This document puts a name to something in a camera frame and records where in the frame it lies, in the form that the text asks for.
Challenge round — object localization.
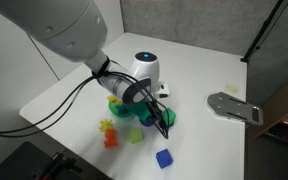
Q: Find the grey metal mounting plate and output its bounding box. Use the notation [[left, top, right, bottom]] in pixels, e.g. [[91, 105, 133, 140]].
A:
[[206, 92, 263, 126]]

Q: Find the light green cube block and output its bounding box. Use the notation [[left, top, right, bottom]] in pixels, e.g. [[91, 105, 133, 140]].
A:
[[129, 128, 143, 144]]

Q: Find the dark green cube block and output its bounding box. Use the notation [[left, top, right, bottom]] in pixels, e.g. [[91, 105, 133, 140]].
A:
[[162, 108, 176, 127]]

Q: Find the black tripod pole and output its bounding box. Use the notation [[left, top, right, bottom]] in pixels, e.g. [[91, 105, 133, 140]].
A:
[[240, 0, 288, 63]]

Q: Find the black cable bundle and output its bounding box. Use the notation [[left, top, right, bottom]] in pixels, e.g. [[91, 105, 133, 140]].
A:
[[0, 56, 171, 140]]

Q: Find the purple bumpy ball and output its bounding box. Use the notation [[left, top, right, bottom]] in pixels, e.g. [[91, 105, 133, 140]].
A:
[[140, 119, 153, 127]]

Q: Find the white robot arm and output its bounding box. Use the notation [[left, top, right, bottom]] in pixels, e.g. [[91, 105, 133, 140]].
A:
[[0, 0, 159, 105]]

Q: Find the yellow rubber duck toy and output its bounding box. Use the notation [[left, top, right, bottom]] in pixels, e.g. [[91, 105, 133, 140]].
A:
[[107, 95, 122, 105]]

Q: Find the royal blue cube block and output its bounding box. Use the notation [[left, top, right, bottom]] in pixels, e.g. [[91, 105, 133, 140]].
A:
[[156, 149, 173, 169]]

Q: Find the orange rubber bear toy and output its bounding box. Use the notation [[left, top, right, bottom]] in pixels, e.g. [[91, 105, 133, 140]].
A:
[[104, 129, 118, 148]]

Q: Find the green plastic bowl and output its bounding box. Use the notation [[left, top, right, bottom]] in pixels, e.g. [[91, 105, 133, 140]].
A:
[[108, 102, 132, 118]]

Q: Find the yellow spiky rubber toy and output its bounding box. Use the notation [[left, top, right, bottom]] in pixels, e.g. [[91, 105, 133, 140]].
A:
[[99, 119, 113, 132]]

